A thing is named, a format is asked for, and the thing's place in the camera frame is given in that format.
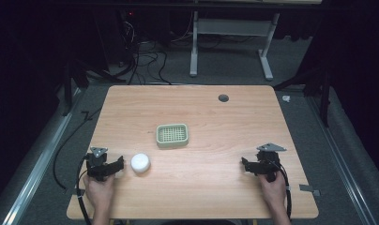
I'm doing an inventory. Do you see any white round soap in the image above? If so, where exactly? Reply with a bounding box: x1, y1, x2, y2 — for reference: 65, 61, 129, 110
129, 152, 152, 173

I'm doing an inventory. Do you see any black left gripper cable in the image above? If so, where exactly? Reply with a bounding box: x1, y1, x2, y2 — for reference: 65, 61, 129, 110
75, 154, 93, 225

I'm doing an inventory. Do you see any bundle of black floor cables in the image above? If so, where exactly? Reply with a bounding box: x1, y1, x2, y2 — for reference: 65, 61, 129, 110
116, 18, 174, 86

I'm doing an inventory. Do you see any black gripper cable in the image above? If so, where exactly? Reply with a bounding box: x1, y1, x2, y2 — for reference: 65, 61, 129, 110
271, 158, 294, 220
75, 154, 93, 225

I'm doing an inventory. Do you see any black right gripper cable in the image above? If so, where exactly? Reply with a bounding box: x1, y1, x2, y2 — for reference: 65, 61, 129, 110
271, 158, 294, 220

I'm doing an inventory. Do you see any green soap dish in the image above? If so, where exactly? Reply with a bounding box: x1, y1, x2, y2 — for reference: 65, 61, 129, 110
155, 123, 190, 149

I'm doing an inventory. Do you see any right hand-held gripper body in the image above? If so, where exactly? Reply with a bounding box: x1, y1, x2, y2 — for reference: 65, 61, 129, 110
252, 142, 287, 183

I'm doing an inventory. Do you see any grey tape piece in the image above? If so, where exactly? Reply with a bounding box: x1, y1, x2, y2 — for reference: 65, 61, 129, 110
298, 184, 322, 198

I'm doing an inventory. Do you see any person's right hand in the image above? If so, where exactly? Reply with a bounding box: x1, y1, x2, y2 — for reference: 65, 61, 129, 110
256, 172, 288, 212

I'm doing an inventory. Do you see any person's left hand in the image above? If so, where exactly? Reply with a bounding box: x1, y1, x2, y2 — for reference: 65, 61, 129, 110
83, 172, 116, 214

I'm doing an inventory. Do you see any thin black floor cable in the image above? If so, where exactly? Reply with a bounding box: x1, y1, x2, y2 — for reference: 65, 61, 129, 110
52, 107, 103, 191

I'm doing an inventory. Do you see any black metal stand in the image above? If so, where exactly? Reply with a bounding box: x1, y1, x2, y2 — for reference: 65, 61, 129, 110
273, 65, 333, 128
61, 58, 128, 117

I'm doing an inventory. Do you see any aluminium floor rail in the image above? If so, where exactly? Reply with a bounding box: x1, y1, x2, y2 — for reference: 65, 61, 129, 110
305, 95, 379, 225
0, 87, 84, 225

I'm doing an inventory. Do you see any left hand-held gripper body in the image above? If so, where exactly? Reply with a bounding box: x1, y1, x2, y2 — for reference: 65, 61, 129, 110
85, 145, 116, 183

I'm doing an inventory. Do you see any white metal desk frame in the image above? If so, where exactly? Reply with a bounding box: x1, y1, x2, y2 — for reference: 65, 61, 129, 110
189, 10, 281, 82

